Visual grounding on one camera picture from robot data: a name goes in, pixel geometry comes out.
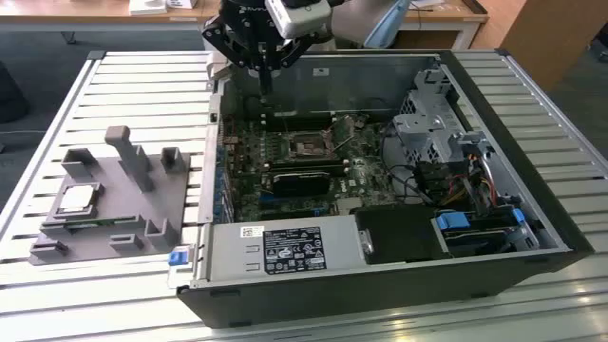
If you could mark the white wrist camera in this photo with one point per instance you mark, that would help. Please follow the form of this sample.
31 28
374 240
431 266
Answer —
297 18

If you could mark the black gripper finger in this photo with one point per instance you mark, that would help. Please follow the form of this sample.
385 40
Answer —
229 46
290 53

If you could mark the black PC case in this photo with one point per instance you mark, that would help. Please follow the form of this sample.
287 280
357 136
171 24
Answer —
333 303

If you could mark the CPU socket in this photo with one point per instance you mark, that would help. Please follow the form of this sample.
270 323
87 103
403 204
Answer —
309 144

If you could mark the graphics card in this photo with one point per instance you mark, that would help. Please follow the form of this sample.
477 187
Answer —
299 185

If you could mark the white box dark print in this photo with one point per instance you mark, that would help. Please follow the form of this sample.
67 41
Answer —
183 3

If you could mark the blue case latch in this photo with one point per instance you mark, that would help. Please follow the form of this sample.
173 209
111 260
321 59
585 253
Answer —
177 257

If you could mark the hard disk in blue carrier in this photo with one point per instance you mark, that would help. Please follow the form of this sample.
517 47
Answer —
451 221

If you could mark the grey power supply unit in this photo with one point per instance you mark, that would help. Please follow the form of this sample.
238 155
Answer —
229 256

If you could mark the white case sticker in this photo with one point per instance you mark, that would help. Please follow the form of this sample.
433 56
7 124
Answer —
321 72

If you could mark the silver CPU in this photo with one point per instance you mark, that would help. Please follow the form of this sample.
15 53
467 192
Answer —
77 199

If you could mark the plain white box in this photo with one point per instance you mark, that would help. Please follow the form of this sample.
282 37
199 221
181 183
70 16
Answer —
147 9

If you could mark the grey parts rack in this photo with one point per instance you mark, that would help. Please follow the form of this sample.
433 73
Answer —
119 199

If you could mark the wooden desk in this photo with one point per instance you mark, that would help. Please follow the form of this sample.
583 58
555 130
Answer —
442 18
95 5

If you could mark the green motherboard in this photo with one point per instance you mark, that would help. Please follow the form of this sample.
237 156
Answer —
371 171

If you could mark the black plastic shroud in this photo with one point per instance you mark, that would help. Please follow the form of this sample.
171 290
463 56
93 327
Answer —
405 231

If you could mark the metal disk bay cage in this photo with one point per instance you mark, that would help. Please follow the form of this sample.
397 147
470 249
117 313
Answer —
427 124

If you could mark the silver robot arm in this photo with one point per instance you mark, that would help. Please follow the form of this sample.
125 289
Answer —
387 28

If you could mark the silver chipset heatsink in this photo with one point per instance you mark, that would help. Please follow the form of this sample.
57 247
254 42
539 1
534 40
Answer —
349 206

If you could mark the wooden cabinet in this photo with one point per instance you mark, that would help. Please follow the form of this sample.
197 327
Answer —
546 35

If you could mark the green RAM stick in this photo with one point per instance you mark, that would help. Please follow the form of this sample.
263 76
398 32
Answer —
107 223
305 164

